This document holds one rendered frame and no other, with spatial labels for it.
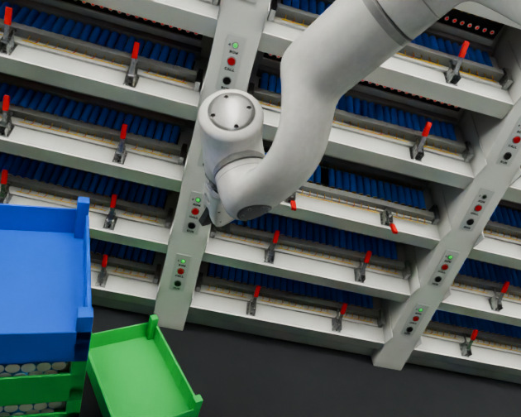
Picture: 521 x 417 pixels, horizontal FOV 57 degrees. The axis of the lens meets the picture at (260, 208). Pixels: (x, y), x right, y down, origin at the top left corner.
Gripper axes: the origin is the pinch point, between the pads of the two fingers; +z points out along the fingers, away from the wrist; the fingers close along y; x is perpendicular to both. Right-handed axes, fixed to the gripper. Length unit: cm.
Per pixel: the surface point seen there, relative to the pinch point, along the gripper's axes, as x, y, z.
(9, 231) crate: 17.2, -34.7, -3.2
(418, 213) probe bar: -13, 51, 33
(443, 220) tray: -18, 55, 33
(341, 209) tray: -1.4, 32.6, 30.6
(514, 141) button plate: -15, 70, 11
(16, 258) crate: 10.0, -35.0, -6.3
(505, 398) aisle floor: -70, 59, 80
